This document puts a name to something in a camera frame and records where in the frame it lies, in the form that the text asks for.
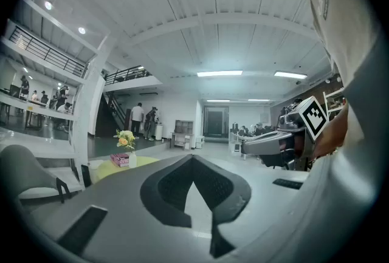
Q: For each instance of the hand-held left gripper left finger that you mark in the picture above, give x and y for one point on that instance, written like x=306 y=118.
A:
x=170 y=195

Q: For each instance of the dark staircase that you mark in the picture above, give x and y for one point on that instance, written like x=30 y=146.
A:
x=106 y=122

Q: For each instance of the black balcony railing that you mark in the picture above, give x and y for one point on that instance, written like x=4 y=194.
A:
x=45 y=52

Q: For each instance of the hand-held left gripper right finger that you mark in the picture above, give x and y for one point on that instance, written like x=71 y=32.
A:
x=225 y=195

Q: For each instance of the yellow flowers bunch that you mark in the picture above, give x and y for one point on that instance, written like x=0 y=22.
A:
x=125 y=137

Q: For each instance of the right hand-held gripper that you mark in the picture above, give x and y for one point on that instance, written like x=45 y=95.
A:
x=267 y=141

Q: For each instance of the round ceiling spotlight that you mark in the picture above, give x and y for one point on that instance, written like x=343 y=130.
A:
x=48 y=5
x=82 y=30

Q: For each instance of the black mezzanine railing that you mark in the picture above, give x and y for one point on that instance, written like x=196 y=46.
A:
x=127 y=73

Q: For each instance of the black rectangular object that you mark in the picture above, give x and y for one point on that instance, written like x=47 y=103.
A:
x=85 y=176

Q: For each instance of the white metal shelving rack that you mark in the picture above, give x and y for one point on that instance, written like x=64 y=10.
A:
x=88 y=110

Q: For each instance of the rectangular ceiling light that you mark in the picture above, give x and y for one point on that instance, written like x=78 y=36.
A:
x=219 y=73
x=290 y=75

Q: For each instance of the white drawer box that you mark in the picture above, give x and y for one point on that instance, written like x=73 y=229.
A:
x=199 y=142

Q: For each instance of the pink printed card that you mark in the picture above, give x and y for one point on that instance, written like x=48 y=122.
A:
x=120 y=160

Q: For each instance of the gray shell chair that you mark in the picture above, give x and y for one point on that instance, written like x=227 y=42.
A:
x=21 y=164

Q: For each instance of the narrow ceiling light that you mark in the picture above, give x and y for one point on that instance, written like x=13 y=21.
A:
x=258 y=100
x=218 y=101

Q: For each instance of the white ribbed vase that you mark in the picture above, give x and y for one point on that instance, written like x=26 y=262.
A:
x=132 y=161

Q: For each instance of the dark double door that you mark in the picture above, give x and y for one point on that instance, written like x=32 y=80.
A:
x=216 y=122

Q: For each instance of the person's right forearm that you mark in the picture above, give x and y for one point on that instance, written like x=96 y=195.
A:
x=332 y=131

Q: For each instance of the person's white shirt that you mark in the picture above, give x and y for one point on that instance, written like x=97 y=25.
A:
x=349 y=28

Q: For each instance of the dark wall-mounted fixture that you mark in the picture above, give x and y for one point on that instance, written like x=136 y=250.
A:
x=149 y=93

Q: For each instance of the white bin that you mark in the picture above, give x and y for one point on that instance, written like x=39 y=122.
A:
x=159 y=131

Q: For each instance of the wooden cubby cabinet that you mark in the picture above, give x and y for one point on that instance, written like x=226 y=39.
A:
x=182 y=134

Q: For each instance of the white wall shelf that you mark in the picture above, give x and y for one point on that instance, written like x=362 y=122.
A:
x=334 y=101

